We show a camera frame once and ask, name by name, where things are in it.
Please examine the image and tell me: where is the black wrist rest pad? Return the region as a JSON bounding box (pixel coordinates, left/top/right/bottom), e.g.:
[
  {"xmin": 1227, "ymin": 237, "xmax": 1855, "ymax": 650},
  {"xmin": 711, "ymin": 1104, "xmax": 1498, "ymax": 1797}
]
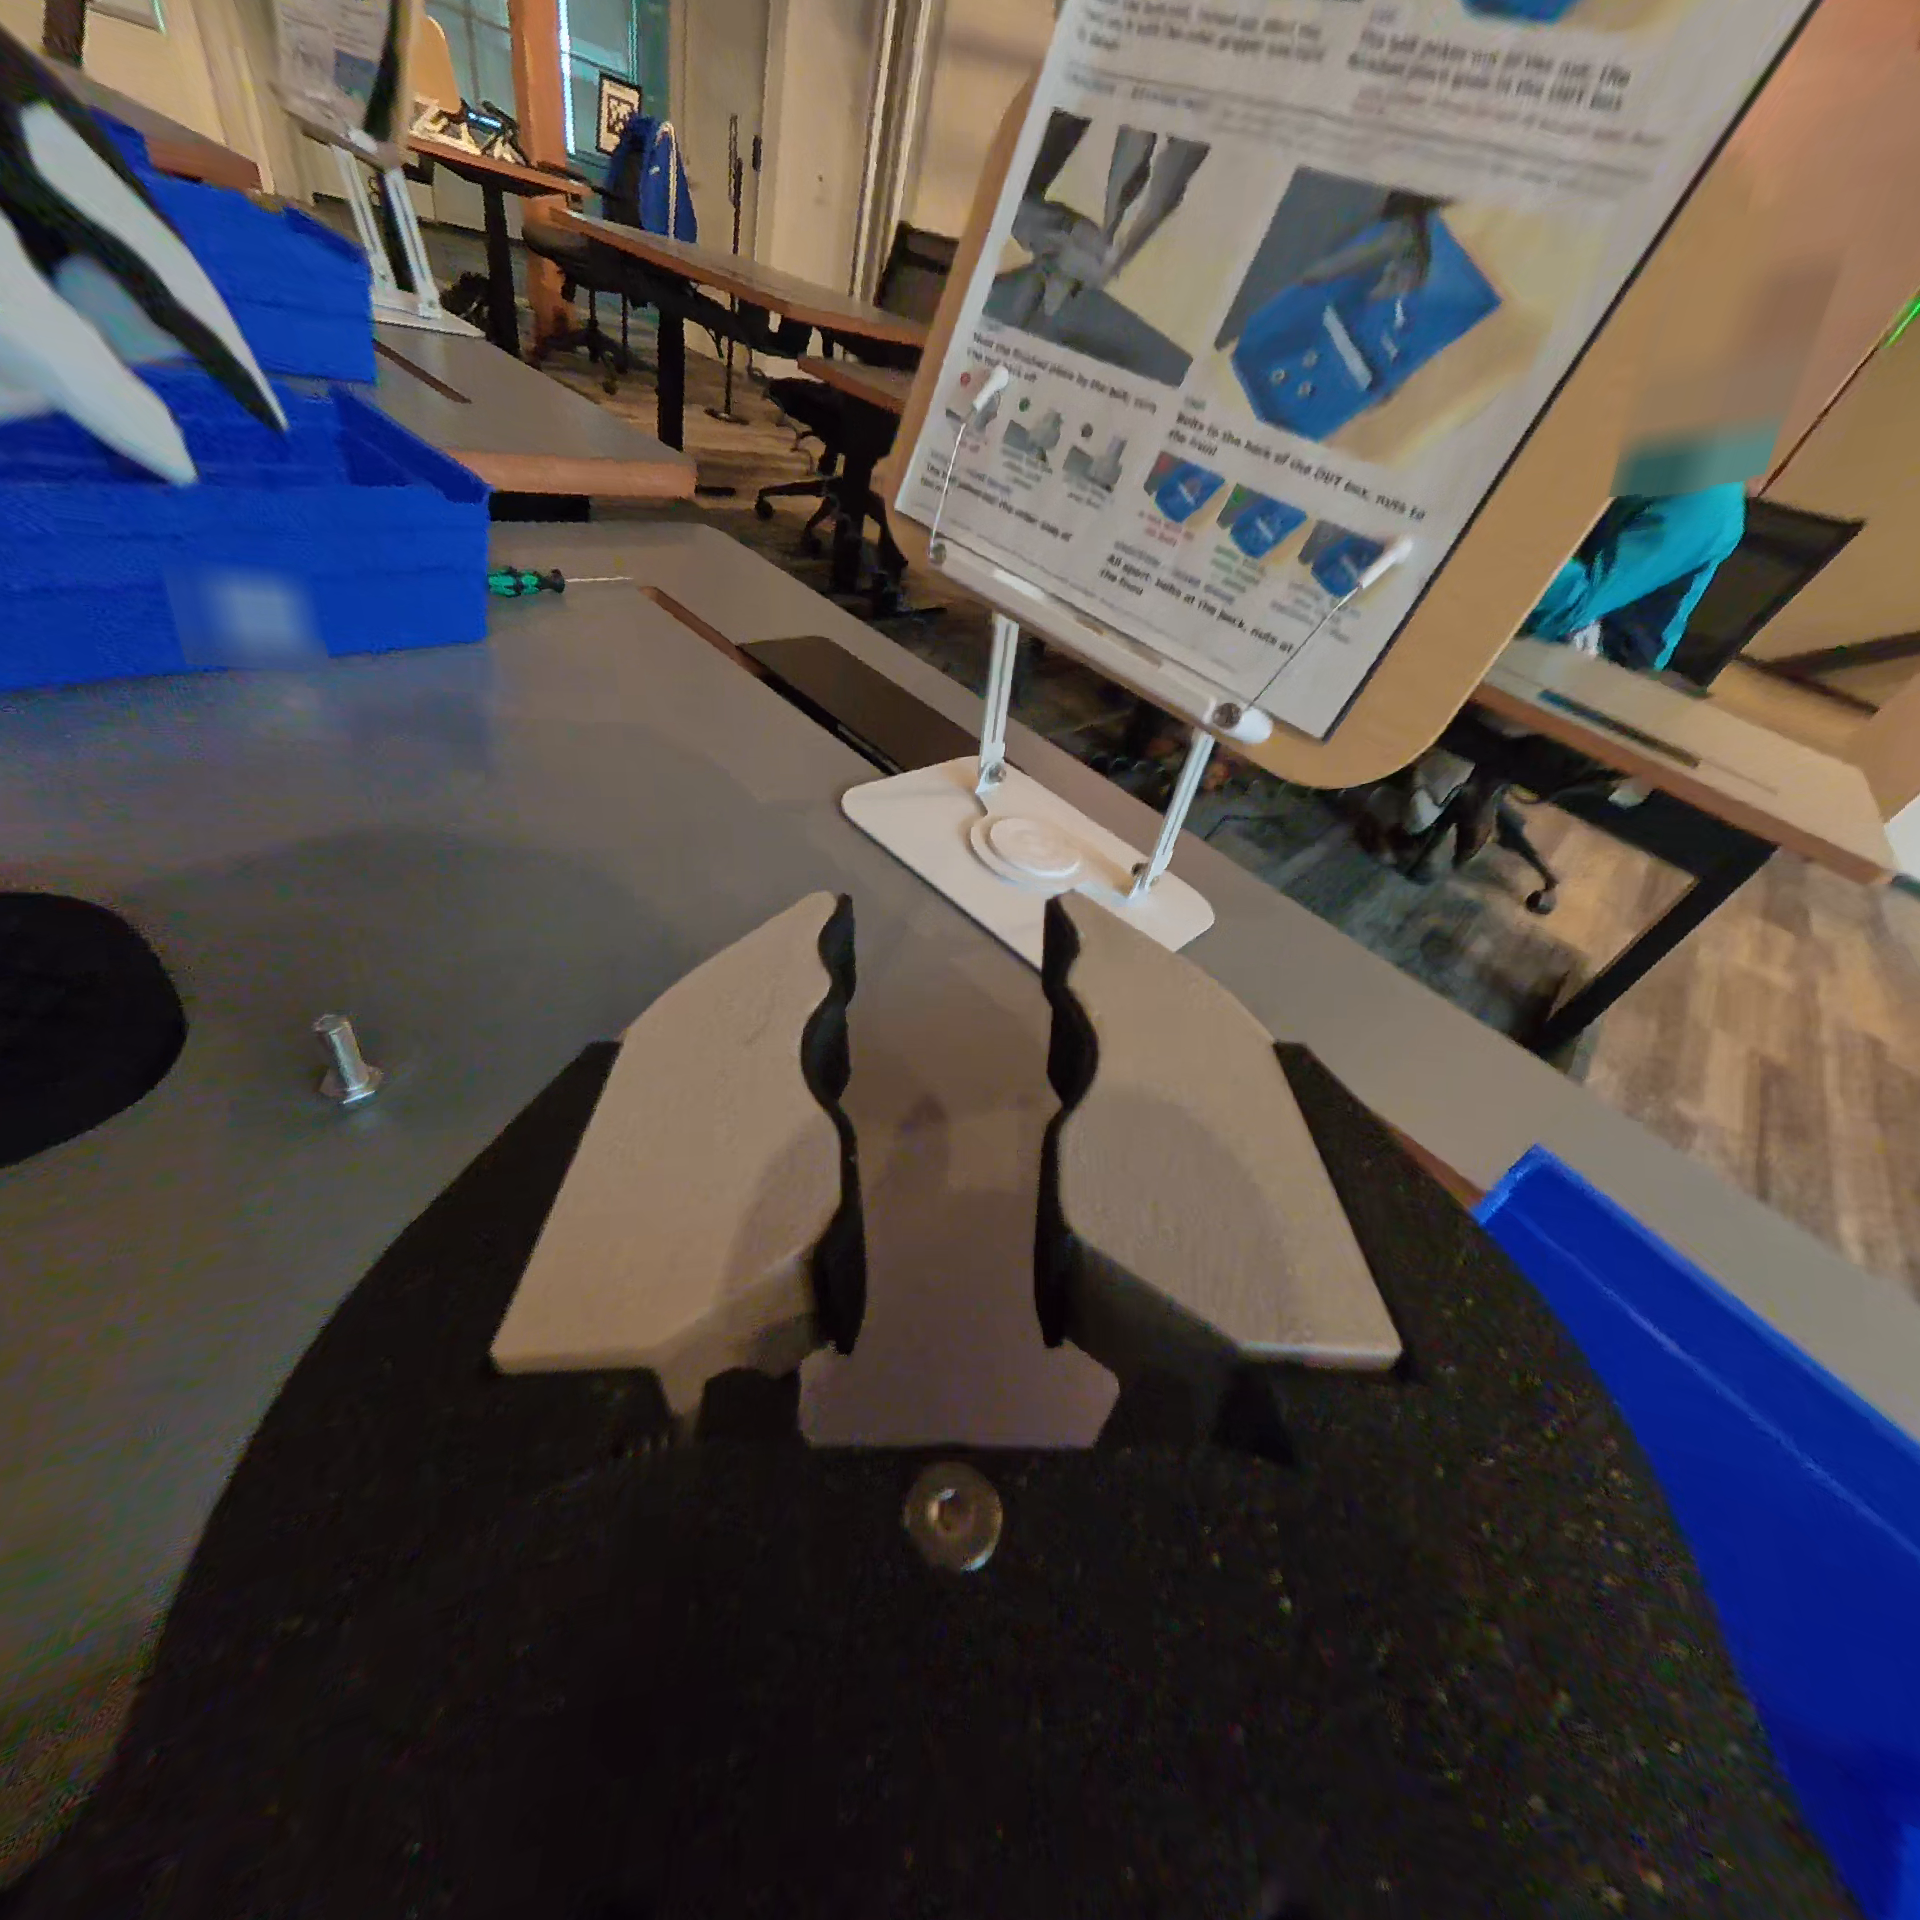
[{"xmin": 0, "ymin": 892, "xmax": 190, "ymax": 1170}]

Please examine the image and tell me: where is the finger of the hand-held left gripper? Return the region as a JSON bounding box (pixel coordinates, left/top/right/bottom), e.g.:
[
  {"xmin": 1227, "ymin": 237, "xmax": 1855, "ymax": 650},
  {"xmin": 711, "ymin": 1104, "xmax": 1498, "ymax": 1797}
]
[
  {"xmin": 0, "ymin": 31, "xmax": 290, "ymax": 441},
  {"xmin": 0, "ymin": 210, "xmax": 201, "ymax": 490}
]

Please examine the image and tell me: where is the poster on white stand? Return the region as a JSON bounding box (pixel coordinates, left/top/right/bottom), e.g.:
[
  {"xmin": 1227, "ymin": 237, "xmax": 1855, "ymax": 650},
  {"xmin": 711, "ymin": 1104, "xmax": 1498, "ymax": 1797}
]
[{"xmin": 275, "ymin": 0, "xmax": 487, "ymax": 340}]

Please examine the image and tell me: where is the light wooden board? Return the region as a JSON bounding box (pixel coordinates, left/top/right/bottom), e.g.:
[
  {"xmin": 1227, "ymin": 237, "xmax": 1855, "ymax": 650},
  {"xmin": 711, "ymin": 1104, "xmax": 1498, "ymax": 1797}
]
[{"xmin": 884, "ymin": 0, "xmax": 1920, "ymax": 794}]

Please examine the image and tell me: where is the black desk cable hatch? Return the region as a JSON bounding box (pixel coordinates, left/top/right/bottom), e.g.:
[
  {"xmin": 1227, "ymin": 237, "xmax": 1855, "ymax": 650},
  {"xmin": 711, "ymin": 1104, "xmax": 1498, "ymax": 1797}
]
[{"xmin": 734, "ymin": 634, "xmax": 981, "ymax": 779}]

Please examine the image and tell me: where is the blue jacket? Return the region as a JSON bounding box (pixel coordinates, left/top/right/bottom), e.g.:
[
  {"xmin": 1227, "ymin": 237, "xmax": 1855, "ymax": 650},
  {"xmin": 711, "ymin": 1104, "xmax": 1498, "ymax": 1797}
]
[{"xmin": 600, "ymin": 111, "xmax": 702, "ymax": 250}]

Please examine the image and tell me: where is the blue plastic bin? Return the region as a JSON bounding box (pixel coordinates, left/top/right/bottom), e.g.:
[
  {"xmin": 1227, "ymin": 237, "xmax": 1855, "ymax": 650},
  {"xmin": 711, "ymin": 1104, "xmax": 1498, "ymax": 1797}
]
[
  {"xmin": 1471, "ymin": 1145, "xmax": 1920, "ymax": 1920},
  {"xmin": 92, "ymin": 111, "xmax": 380, "ymax": 389},
  {"xmin": 0, "ymin": 366, "xmax": 493, "ymax": 695}
]

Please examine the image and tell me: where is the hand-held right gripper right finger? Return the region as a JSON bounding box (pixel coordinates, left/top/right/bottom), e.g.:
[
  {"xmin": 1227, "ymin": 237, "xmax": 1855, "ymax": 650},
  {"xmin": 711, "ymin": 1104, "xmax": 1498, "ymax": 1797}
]
[{"xmin": 1032, "ymin": 892, "xmax": 1408, "ymax": 1375}]

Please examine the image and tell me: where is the printed instruction poster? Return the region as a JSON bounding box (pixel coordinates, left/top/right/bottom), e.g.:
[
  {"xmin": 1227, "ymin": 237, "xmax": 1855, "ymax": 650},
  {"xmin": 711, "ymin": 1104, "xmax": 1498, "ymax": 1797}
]
[{"xmin": 896, "ymin": 0, "xmax": 1826, "ymax": 745}]

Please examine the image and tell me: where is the steel hex bolt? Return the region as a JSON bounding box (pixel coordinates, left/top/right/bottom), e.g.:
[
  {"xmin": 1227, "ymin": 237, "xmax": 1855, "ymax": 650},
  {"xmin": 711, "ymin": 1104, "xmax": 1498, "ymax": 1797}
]
[{"xmin": 311, "ymin": 1012, "xmax": 386, "ymax": 1115}]

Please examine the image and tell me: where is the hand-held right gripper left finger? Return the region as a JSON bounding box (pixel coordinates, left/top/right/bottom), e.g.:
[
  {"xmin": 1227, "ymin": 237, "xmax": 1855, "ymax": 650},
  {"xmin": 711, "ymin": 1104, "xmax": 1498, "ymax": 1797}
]
[{"xmin": 491, "ymin": 892, "xmax": 873, "ymax": 1420}]

